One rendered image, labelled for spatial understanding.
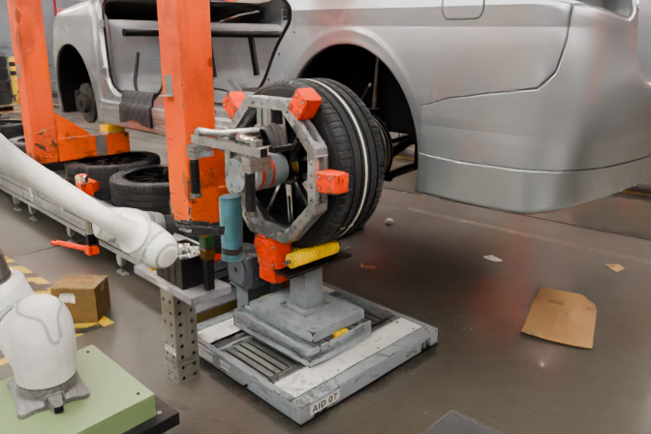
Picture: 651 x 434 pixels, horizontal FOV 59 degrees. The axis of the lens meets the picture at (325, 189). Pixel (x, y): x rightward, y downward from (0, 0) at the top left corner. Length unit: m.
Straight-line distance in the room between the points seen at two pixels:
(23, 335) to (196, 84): 1.29
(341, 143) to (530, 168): 0.64
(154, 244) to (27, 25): 2.85
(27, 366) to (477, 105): 1.58
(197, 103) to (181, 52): 0.22
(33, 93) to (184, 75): 1.94
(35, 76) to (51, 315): 2.78
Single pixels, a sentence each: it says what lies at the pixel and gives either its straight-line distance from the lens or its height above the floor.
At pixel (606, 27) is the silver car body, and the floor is 1.36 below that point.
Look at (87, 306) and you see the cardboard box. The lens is 3.05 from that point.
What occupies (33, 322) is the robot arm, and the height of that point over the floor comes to 0.62.
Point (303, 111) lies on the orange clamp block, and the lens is 2.00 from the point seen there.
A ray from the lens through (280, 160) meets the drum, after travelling 2.15.
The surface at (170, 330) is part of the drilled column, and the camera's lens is 2.39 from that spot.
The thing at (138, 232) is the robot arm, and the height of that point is 0.82.
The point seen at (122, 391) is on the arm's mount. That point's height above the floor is 0.37.
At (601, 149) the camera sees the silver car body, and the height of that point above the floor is 0.97.
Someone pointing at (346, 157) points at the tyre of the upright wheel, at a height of 0.93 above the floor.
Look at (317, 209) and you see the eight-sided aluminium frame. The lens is 2.02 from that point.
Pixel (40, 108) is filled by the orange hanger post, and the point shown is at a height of 0.89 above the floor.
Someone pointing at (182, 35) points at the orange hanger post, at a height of 1.35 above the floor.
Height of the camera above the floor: 1.31
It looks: 14 degrees down
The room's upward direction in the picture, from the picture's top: straight up
